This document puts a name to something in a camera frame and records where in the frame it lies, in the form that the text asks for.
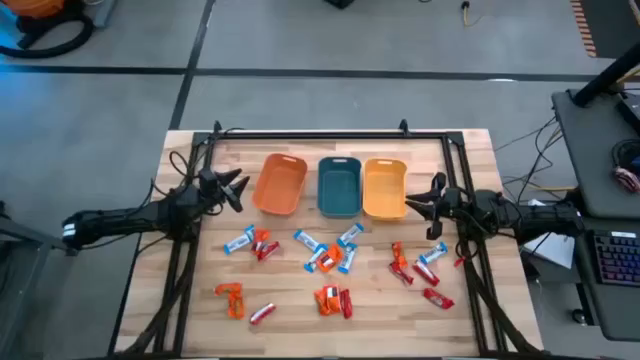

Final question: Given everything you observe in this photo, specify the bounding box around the red KitKat candy bar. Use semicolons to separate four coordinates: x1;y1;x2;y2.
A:
255;240;281;263
423;287;456;311
388;261;415;287
339;288;354;320
412;260;441;288
248;302;277;326

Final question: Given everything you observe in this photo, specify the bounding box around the red white braided cable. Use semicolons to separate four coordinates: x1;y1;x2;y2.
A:
612;166;640;195

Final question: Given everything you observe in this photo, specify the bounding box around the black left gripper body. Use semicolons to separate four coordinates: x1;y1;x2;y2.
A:
191;168;244;214

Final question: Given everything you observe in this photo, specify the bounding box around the black pole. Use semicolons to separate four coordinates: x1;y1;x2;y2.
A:
571;42;640;108

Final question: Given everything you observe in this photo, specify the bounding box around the yellow plastic bin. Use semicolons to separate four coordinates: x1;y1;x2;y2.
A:
362;157;409;222

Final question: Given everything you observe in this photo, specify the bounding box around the grey flat box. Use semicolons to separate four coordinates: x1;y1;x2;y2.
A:
89;0;117;29

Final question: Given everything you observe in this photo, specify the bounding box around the orange vacuum cleaner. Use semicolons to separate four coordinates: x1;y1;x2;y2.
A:
0;0;69;20

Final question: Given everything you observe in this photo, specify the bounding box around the teal plastic bin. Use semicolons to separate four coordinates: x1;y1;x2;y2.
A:
317;156;363;219

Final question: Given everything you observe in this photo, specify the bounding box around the black coiled cable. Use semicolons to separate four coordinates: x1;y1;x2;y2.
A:
610;138;640;174

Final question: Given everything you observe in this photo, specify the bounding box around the black device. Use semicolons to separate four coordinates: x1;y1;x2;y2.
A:
615;92;640;135

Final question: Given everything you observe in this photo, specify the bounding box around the grey metal stand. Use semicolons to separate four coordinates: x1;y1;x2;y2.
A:
0;199;83;360

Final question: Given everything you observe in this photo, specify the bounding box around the black aluminium table frame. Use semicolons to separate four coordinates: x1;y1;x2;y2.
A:
107;119;544;359

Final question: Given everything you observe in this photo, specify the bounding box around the orange plastic bin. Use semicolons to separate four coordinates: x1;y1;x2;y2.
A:
251;153;309;217

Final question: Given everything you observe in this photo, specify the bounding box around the blue white candy bar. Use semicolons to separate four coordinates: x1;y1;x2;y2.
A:
223;224;256;256
337;243;359;275
418;241;449;266
303;243;329;274
336;222;365;248
292;229;322;253

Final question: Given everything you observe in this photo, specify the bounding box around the thin black cable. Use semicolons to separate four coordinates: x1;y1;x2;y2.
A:
493;115;557;152
514;122;565;204

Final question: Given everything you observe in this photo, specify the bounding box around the white paper sheet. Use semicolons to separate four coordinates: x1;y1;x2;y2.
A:
522;198;576;270

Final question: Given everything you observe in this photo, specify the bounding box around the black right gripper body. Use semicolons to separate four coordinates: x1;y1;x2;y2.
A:
425;171;472;241

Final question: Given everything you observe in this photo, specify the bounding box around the dark mat with striped edge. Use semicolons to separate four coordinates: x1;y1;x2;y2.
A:
569;0;640;59

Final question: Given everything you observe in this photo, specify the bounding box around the thin yellow cable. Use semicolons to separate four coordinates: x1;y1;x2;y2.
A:
524;182;576;194

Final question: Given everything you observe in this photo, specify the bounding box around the black vacuum hose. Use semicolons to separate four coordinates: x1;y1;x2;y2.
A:
0;12;95;60

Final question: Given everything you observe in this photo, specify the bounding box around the yellow cable with black plug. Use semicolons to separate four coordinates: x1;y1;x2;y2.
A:
460;0;484;27

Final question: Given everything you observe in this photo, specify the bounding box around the black backlit keyboard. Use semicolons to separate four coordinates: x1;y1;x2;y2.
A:
592;229;640;288

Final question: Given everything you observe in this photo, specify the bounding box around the black desk beam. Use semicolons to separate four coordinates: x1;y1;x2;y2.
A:
558;188;589;214

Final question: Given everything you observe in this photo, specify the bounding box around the grey desk top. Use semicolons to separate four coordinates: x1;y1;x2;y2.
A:
551;88;640;220

